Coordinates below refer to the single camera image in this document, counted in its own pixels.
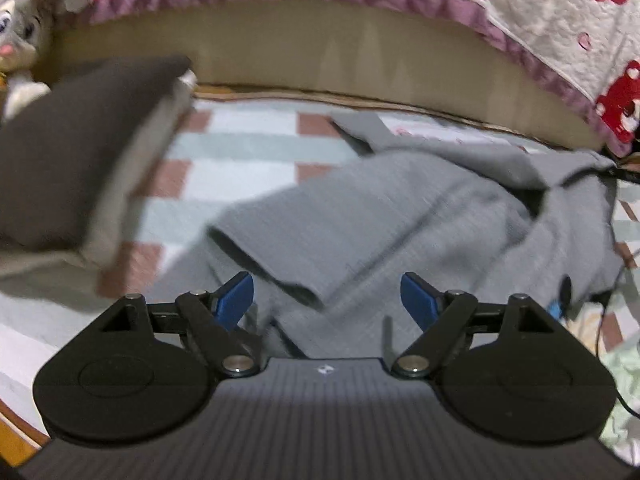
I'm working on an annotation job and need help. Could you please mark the dark grey folded cloth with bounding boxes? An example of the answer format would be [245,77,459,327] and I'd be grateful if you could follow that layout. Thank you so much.
[0,55,193,251]

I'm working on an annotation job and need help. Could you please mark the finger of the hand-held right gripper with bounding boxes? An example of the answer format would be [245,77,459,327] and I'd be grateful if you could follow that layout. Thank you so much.
[547,275,574,321]

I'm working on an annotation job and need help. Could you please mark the wooden bed frame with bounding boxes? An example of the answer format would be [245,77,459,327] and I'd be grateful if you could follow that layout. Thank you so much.
[0,400,48,448]

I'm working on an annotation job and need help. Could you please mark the beige bed panel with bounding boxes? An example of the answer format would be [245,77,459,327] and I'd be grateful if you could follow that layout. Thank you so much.
[50,2,606,151]

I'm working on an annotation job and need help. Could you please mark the white quilt with red print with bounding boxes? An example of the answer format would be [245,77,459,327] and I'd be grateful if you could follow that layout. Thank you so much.
[0,0,640,158]

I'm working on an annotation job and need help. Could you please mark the beige folded cloth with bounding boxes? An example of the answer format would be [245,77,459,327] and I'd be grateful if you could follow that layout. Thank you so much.
[0,70,201,281]

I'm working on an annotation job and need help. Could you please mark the grey plush bunny toy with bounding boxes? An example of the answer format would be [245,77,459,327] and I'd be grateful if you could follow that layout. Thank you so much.
[0,0,56,121]

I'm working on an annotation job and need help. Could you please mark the grey knit garment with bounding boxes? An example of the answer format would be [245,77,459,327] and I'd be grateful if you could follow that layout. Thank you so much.
[150,110,623,361]

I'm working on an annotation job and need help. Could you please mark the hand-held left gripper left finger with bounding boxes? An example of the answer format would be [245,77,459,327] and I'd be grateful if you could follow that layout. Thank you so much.
[92,271,262,379]

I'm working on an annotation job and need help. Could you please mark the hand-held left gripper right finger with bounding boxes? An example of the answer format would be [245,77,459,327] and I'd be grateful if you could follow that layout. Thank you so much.
[391,271,563,380]

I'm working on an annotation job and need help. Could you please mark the checked bed sheet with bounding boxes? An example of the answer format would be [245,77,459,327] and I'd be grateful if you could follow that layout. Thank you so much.
[0,97,640,461]

